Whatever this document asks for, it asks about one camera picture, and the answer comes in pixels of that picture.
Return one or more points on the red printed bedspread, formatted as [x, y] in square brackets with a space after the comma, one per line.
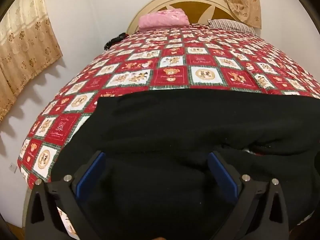
[175, 62]

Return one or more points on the black pants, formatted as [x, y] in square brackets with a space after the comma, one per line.
[162, 130]

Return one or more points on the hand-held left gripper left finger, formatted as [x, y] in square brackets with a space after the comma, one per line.
[92, 172]

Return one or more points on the cream wooden headboard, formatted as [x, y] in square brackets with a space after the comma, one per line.
[190, 7]

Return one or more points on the white wall outlet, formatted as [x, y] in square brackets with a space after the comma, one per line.
[13, 167]

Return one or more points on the dark object beside bed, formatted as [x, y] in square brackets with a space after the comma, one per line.
[113, 41]

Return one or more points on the striped pillow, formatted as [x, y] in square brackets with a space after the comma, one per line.
[230, 25]

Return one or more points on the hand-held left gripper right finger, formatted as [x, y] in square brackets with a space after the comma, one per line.
[222, 175]

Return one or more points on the cream bed frame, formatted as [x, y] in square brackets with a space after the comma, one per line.
[25, 205]

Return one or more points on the beige patterned curtain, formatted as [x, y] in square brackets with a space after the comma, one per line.
[237, 0]
[25, 42]

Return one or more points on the pink folded blanket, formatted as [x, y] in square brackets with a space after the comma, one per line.
[162, 20]

